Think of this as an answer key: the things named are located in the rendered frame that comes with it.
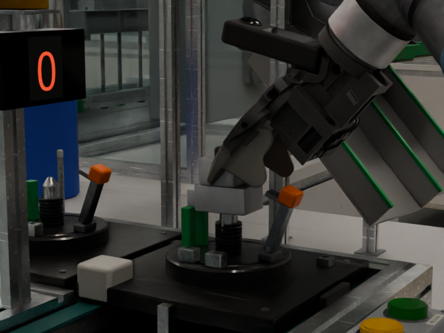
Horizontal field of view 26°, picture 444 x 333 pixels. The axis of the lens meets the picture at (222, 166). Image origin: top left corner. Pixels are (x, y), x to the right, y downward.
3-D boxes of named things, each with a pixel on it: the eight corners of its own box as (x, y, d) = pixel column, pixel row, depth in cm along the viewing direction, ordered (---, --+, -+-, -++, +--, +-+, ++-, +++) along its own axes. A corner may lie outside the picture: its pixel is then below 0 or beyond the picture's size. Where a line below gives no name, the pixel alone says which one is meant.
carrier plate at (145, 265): (369, 276, 112) (369, 258, 112) (273, 339, 92) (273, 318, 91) (195, 248, 124) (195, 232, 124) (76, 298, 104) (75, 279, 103)
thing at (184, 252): (200, 260, 104) (200, 246, 104) (193, 263, 103) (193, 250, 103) (185, 258, 105) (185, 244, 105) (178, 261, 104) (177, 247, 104)
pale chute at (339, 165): (421, 209, 130) (443, 189, 127) (369, 227, 120) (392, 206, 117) (304, 55, 139) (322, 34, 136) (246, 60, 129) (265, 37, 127)
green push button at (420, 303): (433, 320, 97) (433, 300, 96) (419, 332, 93) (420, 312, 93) (395, 313, 99) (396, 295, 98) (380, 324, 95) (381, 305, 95)
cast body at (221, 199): (263, 208, 107) (263, 146, 105) (244, 216, 103) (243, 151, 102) (199, 201, 111) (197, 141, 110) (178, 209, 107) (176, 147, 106)
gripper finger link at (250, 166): (227, 216, 100) (288, 154, 97) (191, 174, 101) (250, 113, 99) (238, 215, 103) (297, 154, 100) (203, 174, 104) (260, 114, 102)
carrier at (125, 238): (185, 247, 125) (184, 152, 123) (65, 296, 105) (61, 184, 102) (42, 224, 137) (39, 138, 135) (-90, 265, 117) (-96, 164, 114)
